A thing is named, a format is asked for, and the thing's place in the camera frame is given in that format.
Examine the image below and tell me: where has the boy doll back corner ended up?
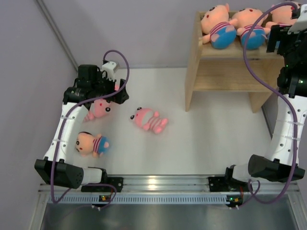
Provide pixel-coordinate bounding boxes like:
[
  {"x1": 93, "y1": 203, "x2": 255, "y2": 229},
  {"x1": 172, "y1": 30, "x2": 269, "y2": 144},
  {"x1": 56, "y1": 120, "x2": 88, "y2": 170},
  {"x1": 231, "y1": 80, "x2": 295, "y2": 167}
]
[{"x1": 265, "y1": 5, "x2": 297, "y2": 28}]

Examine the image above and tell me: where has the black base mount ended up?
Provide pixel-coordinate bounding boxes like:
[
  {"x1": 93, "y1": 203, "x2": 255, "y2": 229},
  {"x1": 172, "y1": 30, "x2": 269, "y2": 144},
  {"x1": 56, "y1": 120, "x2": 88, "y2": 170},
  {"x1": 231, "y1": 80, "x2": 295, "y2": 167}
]
[
  {"x1": 81, "y1": 177, "x2": 124, "y2": 193},
  {"x1": 208, "y1": 175, "x2": 249, "y2": 192}
]

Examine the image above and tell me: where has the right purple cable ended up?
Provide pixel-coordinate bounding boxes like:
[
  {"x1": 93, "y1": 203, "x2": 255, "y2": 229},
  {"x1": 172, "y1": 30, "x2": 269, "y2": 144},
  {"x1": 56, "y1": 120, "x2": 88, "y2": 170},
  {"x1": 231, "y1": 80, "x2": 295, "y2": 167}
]
[{"x1": 239, "y1": 1, "x2": 302, "y2": 209}]

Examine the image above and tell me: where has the boy doll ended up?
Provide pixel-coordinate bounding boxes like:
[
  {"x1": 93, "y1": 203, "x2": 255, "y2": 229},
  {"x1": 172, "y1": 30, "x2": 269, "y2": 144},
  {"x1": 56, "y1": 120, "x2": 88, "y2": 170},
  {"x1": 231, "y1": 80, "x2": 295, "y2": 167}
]
[{"x1": 75, "y1": 132, "x2": 110, "y2": 158}]

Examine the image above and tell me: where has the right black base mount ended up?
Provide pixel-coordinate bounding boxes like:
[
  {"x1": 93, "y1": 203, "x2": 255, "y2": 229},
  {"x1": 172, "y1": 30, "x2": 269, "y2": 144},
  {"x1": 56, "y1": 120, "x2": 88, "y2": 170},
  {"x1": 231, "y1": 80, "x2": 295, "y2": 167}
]
[{"x1": 208, "y1": 175, "x2": 249, "y2": 192}]

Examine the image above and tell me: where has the wooden two-tier shelf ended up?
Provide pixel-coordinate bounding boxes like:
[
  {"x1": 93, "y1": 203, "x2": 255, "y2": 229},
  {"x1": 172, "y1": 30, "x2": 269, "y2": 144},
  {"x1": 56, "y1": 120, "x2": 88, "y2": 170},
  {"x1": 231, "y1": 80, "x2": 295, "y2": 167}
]
[{"x1": 185, "y1": 11, "x2": 284, "y2": 113}]

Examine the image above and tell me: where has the boy doll shelved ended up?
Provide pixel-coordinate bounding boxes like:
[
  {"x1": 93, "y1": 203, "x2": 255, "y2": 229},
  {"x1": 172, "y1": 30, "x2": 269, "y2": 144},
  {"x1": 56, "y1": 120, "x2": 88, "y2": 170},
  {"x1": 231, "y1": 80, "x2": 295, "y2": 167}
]
[
  {"x1": 201, "y1": 3, "x2": 238, "y2": 49},
  {"x1": 232, "y1": 8, "x2": 270, "y2": 50}
]

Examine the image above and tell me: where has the purple cable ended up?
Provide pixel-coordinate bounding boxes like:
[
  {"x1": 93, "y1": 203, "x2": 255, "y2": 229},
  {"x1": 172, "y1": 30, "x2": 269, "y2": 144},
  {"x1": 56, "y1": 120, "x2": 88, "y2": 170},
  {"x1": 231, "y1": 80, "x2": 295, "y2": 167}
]
[
  {"x1": 50, "y1": 49, "x2": 130, "y2": 210},
  {"x1": 239, "y1": 1, "x2": 302, "y2": 209}
]

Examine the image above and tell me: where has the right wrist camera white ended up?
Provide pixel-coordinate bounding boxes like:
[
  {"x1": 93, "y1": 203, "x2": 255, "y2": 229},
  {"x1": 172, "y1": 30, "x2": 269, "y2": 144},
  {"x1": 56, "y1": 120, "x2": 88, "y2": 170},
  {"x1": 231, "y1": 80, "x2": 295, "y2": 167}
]
[{"x1": 287, "y1": 4, "x2": 307, "y2": 35}]

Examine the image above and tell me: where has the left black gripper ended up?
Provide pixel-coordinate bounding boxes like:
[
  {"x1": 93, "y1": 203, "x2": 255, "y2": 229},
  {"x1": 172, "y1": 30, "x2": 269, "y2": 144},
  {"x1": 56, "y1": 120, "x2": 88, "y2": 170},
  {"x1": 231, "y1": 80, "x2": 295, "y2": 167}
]
[{"x1": 91, "y1": 71, "x2": 128, "y2": 104}]

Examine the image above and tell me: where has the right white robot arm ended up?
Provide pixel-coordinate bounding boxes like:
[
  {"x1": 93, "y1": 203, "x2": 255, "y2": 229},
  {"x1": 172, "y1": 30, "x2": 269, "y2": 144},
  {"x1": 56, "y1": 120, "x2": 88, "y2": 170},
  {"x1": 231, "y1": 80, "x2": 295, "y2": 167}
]
[{"x1": 224, "y1": 23, "x2": 307, "y2": 190}]

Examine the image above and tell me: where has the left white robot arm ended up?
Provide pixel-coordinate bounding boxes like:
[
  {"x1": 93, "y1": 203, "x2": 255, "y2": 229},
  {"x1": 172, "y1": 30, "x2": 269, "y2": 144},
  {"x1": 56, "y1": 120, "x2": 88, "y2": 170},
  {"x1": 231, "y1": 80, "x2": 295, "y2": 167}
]
[{"x1": 35, "y1": 61, "x2": 129, "y2": 191}]

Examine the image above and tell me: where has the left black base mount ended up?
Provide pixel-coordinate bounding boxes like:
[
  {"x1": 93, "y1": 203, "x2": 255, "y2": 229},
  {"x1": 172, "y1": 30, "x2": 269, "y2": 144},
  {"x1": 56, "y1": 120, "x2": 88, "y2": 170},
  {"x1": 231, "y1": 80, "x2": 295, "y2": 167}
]
[{"x1": 81, "y1": 177, "x2": 124, "y2": 193}]

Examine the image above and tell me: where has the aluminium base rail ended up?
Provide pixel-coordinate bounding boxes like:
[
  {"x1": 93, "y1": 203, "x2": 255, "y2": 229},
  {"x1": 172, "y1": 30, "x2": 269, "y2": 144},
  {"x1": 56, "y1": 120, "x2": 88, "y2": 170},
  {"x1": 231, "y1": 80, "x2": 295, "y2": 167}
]
[{"x1": 38, "y1": 175, "x2": 300, "y2": 196}]

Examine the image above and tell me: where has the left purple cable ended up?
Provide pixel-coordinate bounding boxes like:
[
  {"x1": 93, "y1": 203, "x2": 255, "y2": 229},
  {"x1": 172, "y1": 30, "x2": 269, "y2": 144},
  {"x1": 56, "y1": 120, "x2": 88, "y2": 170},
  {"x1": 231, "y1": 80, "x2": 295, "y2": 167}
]
[{"x1": 50, "y1": 49, "x2": 130, "y2": 210}]

